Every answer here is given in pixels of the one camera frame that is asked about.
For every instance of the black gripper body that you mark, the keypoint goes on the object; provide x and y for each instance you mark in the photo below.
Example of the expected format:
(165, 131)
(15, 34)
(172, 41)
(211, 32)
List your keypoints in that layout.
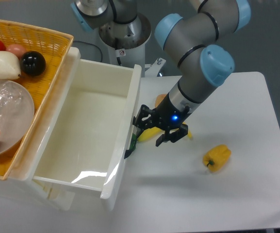
(168, 116)

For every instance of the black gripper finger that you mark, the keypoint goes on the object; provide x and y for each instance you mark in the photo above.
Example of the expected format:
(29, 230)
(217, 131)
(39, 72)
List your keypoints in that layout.
(173, 136)
(144, 119)

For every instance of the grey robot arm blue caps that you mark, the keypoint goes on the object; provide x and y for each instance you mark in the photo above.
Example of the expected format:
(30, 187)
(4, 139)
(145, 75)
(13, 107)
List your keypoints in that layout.
(191, 44)

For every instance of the white drawer cabinet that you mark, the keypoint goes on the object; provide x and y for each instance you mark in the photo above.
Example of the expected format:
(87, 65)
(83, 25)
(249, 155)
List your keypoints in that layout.
(21, 183)

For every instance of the yellow banana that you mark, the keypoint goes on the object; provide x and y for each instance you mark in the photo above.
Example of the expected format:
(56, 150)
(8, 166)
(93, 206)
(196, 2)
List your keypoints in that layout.
(149, 133)

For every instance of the orange bread slice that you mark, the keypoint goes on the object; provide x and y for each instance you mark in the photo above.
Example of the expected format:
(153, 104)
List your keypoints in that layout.
(159, 99)

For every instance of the green bell pepper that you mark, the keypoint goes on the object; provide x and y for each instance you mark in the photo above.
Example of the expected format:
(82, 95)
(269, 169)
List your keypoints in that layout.
(133, 142)

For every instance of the yellow bell pepper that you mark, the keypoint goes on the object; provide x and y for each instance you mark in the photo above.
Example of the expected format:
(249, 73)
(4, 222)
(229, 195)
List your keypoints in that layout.
(216, 158)

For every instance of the yellow wicker basket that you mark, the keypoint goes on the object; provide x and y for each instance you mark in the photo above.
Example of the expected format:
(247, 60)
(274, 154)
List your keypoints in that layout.
(38, 80)

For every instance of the black round fruit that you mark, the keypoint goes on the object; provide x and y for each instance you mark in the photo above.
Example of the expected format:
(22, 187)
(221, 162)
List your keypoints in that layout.
(32, 63)

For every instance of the beige bowl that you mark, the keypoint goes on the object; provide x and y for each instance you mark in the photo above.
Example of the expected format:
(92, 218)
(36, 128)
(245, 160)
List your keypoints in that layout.
(19, 123)

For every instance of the pink peach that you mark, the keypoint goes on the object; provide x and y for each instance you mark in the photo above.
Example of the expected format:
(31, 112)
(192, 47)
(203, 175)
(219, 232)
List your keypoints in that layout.
(17, 49)

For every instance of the white pear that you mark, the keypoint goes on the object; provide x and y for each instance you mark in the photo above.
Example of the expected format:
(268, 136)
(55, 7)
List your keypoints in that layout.
(9, 66)

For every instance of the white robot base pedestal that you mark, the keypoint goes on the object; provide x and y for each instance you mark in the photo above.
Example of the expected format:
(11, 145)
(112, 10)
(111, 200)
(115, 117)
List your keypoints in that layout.
(126, 43)

